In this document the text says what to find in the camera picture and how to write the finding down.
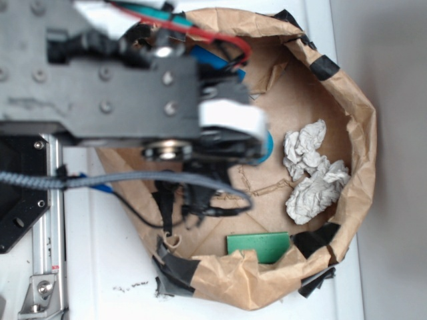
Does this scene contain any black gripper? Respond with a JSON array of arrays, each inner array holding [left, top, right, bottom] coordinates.
[[181, 82, 268, 219]]

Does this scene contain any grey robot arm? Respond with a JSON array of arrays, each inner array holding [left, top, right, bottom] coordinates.
[[1, 1, 268, 217]]

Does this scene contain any blue rectangular block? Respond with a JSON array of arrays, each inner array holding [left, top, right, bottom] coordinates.
[[189, 45, 246, 82]]

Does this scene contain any crumpled white paper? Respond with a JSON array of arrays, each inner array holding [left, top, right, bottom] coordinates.
[[283, 119, 350, 225]]

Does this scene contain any brown paper bag tray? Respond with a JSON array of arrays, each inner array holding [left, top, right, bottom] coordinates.
[[95, 8, 378, 311]]

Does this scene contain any green rectangular block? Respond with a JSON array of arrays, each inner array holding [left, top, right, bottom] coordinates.
[[226, 232, 290, 264]]

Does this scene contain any red cable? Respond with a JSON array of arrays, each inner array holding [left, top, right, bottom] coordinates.
[[106, 0, 252, 67]]

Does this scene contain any black octagonal mount plate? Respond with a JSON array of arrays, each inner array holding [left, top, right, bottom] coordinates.
[[1, 135, 49, 254]]

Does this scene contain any grey braided cable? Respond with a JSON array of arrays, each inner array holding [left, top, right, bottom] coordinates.
[[0, 170, 254, 214]]

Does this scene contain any aluminium extrusion rail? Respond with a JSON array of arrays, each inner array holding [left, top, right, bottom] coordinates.
[[31, 135, 69, 320]]

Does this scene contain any metal corner bracket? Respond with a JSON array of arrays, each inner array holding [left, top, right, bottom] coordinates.
[[17, 273, 61, 319]]

